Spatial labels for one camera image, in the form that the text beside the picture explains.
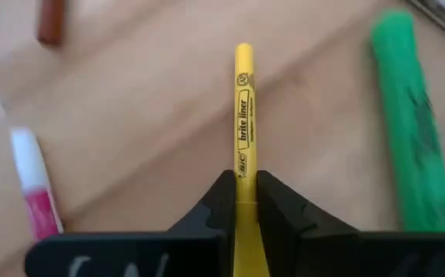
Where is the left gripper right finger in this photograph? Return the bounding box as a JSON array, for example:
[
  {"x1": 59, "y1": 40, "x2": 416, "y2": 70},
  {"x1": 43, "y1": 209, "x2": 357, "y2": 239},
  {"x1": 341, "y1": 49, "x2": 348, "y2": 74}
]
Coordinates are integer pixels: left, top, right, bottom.
[{"x1": 256, "y1": 169, "x2": 360, "y2": 277}]

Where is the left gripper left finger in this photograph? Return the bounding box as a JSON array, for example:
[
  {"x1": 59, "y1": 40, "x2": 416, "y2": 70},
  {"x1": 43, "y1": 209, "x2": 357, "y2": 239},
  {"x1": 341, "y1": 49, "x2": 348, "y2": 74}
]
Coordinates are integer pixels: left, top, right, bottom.
[{"x1": 167, "y1": 169, "x2": 237, "y2": 277}]

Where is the yellow slim highlighter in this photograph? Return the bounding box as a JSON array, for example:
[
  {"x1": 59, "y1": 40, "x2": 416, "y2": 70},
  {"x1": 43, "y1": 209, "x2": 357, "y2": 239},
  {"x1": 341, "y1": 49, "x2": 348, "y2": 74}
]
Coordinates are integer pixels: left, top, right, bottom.
[{"x1": 233, "y1": 42, "x2": 271, "y2": 277}]

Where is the green thick highlighter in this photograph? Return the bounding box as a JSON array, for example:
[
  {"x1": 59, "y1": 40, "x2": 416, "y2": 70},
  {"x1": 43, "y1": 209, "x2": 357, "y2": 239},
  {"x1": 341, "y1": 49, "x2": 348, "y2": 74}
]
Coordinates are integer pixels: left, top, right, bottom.
[{"x1": 369, "y1": 8, "x2": 445, "y2": 234}]

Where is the pink cap dry-erase marker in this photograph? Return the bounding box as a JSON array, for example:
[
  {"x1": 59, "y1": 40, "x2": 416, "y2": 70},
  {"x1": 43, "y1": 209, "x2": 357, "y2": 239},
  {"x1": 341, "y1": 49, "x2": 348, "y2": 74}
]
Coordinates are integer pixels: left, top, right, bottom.
[{"x1": 9, "y1": 126, "x2": 65, "y2": 242}]

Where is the brown cap white marker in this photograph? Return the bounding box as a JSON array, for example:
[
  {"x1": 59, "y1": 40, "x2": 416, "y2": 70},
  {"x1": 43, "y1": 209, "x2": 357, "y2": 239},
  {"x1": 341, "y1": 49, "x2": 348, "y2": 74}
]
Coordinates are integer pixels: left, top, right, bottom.
[{"x1": 36, "y1": 0, "x2": 67, "y2": 47}]

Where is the black aluminium table frame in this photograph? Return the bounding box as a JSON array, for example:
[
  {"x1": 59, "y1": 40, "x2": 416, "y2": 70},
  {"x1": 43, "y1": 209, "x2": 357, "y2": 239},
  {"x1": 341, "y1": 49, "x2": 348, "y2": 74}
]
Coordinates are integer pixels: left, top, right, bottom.
[{"x1": 406, "y1": 0, "x2": 445, "y2": 49}]

